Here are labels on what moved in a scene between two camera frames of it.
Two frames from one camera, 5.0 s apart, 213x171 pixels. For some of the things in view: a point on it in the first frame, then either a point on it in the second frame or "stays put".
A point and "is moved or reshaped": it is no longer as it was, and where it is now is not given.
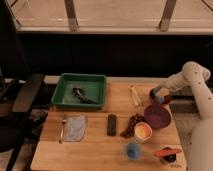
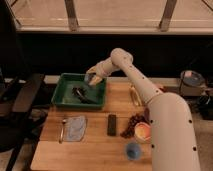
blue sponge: (161, 99) is moved or reshaped
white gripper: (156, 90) to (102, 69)
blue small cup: (133, 151) stays put
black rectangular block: (111, 124) stays put
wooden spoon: (61, 133) stays put
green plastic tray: (80, 91) stays put
